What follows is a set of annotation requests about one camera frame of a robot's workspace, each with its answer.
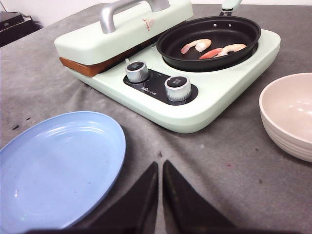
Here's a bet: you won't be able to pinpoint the beige ribbed bowl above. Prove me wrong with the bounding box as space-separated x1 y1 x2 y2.
259 73 312 162

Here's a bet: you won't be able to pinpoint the black frying pan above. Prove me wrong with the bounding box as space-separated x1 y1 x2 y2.
156 0 261 72

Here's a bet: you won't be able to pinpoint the mint green breakfast maker base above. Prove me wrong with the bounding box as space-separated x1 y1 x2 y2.
82 29 281 134

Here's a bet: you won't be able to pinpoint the pink shrimp pieces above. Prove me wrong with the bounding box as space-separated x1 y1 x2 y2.
180 39 212 54

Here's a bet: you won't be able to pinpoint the grey felt table mat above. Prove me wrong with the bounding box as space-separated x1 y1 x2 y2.
0 4 312 234

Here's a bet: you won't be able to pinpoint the silver control knob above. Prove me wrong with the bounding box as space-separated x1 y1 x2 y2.
125 60 149 83
164 76 191 102

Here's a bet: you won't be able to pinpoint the breakfast maker hinged lid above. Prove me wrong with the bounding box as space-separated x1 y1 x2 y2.
54 0 193 65

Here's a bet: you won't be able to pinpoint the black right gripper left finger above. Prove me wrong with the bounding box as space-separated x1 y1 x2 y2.
67 162 158 234

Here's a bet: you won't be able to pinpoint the left silver control knob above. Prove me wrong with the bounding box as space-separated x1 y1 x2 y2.
125 60 149 83

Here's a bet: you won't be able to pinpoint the black background equipment box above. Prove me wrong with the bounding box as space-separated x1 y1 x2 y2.
0 11 43 47

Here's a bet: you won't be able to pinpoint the blue round plate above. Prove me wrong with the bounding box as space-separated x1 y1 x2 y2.
0 111 126 234

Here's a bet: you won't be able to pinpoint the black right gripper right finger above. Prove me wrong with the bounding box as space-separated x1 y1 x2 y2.
163 160 239 234

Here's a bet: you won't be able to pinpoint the right silver control knob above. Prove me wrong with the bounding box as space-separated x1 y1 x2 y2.
164 76 191 102

